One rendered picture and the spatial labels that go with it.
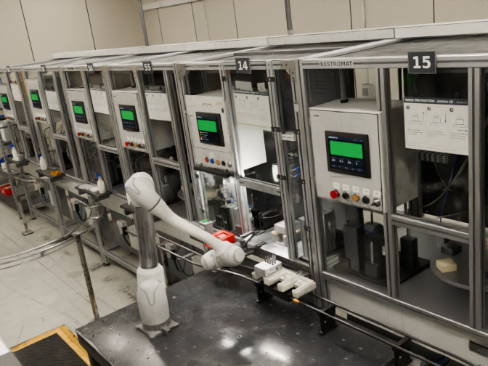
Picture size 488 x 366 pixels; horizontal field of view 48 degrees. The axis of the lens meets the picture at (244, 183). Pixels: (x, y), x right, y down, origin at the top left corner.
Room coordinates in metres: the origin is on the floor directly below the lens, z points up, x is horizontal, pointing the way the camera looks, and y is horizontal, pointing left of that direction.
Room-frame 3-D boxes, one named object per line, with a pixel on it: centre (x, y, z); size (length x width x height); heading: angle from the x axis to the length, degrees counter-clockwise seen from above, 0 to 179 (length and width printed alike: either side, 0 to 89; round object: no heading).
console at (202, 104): (3.39, 0.08, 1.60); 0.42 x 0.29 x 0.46; 37
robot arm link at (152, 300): (2.70, 0.59, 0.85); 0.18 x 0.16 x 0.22; 9
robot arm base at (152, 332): (2.67, 0.57, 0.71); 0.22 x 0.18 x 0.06; 37
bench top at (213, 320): (2.49, 0.21, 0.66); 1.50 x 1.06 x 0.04; 37
